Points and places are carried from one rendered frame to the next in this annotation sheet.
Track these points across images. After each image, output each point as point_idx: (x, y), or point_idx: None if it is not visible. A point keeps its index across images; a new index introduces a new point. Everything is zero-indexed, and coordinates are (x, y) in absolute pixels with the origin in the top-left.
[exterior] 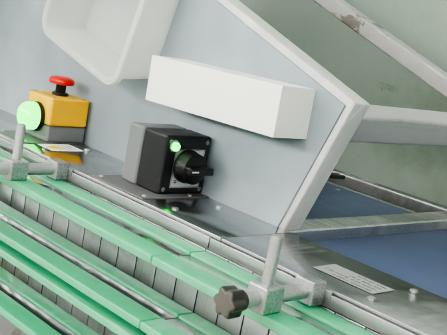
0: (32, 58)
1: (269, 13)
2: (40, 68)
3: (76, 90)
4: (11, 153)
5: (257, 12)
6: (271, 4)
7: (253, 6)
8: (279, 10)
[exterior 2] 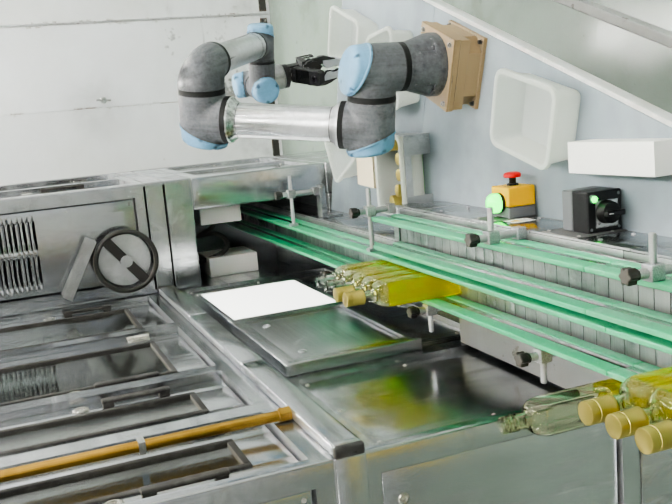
0: (489, 164)
1: None
2: (496, 170)
3: (524, 179)
4: None
5: (671, 81)
6: None
7: (666, 77)
8: None
